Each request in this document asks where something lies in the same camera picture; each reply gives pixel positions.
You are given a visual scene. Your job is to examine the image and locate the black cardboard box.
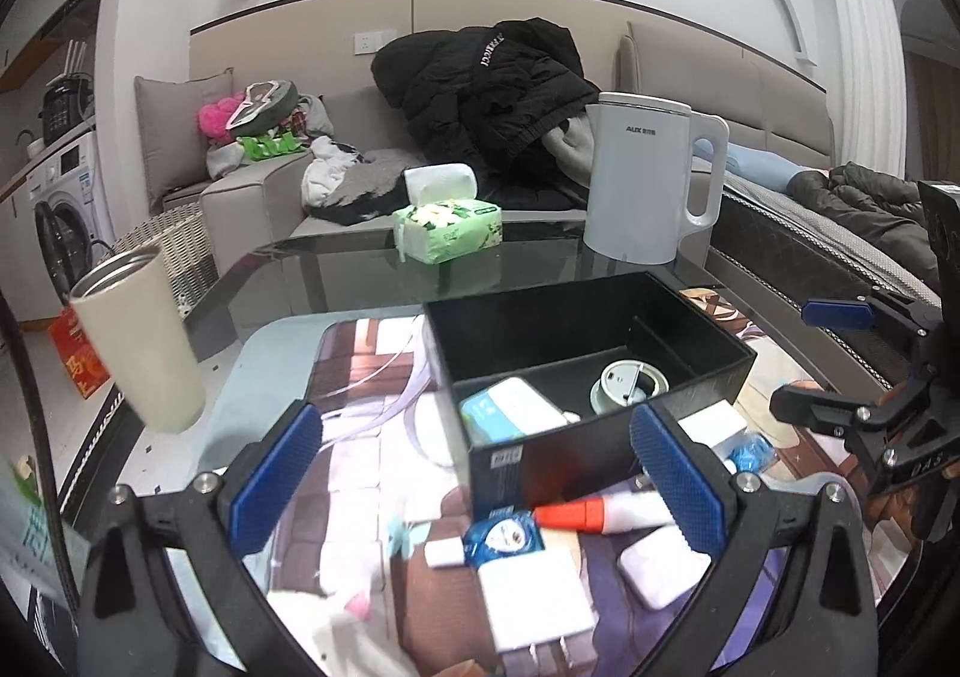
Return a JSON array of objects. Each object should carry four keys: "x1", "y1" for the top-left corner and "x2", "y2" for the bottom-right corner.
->
[{"x1": 425, "y1": 272, "x2": 755, "y2": 519}]

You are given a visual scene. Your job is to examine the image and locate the white square charger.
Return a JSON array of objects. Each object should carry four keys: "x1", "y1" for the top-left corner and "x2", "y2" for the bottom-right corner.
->
[{"x1": 477, "y1": 550, "x2": 594, "y2": 652}]

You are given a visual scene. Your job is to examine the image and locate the cream tumbler cup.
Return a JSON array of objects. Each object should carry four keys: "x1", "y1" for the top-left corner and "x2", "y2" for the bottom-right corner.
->
[{"x1": 70, "y1": 246, "x2": 205, "y2": 433}]

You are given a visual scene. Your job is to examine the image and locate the grey throw pillow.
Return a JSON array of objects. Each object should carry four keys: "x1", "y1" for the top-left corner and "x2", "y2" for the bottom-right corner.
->
[{"x1": 133, "y1": 67, "x2": 235, "y2": 212}]

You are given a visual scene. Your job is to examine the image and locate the round grey white device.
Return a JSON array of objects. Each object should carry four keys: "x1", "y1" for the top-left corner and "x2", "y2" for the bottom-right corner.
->
[{"x1": 589, "y1": 360, "x2": 670, "y2": 415}]

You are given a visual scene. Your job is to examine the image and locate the wall power socket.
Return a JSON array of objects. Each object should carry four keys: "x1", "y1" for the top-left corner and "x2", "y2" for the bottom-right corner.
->
[{"x1": 353, "y1": 28, "x2": 397, "y2": 56}]

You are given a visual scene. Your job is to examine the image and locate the black puffer jacket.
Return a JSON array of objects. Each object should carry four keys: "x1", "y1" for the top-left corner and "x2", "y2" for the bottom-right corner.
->
[{"x1": 371, "y1": 17, "x2": 599, "y2": 211}]

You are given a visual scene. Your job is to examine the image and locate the person's right hand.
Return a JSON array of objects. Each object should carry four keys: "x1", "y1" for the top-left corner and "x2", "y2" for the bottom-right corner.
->
[{"x1": 862, "y1": 472, "x2": 958, "y2": 546}]

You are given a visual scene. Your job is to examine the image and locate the white glue bottle orange cap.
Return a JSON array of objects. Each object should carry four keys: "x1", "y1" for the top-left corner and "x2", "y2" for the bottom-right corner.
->
[{"x1": 532, "y1": 492, "x2": 674, "y2": 534}]

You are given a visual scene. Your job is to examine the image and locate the white woven basket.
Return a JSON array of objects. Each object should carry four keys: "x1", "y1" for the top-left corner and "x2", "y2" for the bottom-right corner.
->
[{"x1": 112, "y1": 202, "x2": 218, "y2": 317}]

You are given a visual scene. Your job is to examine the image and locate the green white carton box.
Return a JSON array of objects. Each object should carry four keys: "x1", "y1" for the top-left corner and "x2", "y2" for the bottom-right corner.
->
[{"x1": 0, "y1": 461, "x2": 67, "y2": 607}]

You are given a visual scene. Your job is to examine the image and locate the white electric kettle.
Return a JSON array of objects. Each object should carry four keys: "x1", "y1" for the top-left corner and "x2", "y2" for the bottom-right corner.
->
[{"x1": 584, "y1": 92, "x2": 729, "y2": 266}]

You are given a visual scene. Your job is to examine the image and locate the red gift box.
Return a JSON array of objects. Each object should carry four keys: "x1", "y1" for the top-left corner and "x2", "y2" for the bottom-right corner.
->
[{"x1": 49, "y1": 306, "x2": 109, "y2": 399}]

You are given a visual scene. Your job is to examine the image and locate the anime printed desk mat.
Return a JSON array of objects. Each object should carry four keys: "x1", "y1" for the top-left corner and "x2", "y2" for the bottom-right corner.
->
[{"x1": 110, "y1": 285, "x2": 902, "y2": 677}]

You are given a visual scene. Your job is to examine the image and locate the light blue pillow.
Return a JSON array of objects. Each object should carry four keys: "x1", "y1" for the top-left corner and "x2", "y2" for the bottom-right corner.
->
[{"x1": 724, "y1": 144, "x2": 828, "y2": 194}]

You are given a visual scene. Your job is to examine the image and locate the pink plush toy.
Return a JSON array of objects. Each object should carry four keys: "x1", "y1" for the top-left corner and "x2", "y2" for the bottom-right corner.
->
[{"x1": 197, "y1": 94, "x2": 242, "y2": 144}]

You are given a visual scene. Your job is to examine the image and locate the green tissue pack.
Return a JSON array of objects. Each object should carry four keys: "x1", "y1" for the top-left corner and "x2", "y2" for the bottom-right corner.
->
[{"x1": 392, "y1": 199, "x2": 503, "y2": 264}]

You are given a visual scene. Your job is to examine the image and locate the grey sofa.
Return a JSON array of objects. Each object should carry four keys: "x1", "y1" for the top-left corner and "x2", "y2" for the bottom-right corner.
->
[{"x1": 133, "y1": 19, "x2": 947, "y2": 378}]

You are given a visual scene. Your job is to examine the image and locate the white clothes pile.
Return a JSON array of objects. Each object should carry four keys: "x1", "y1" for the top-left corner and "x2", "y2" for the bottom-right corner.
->
[{"x1": 299, "y1": 136, "x2": 364, "y2": 211}]

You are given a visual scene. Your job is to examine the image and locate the white plug adapter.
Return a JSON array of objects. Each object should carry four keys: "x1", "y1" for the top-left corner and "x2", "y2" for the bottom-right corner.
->
[{"x1": 679, "y1": 401, "x2": 748, "y2": 461}]

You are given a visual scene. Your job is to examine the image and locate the blue eye drop bottle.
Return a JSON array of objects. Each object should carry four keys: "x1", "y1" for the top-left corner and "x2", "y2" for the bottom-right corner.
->
[
  {"x1": 727, "y1": 433, "x2": 776, "y2": 474},
  {"x1": 423, "y1": 511, "x2": 544, "y2": 570}
]

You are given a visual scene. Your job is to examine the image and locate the white power bank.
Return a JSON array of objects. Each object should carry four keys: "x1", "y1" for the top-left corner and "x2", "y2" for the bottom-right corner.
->
[{"x1": 617, "y1": 524, "x2": 711, "y2": 610}]

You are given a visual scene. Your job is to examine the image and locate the white washing machine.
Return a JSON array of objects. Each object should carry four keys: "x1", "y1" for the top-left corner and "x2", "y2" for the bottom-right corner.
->
[{"x1": 26, "y1": 129, "x2": 116, "y2": 305}]

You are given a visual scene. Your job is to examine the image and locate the green white plastic case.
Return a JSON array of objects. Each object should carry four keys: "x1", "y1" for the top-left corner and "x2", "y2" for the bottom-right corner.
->
[{"x1": 459, "y1": 376, "x2": 571, "y2": 445}]

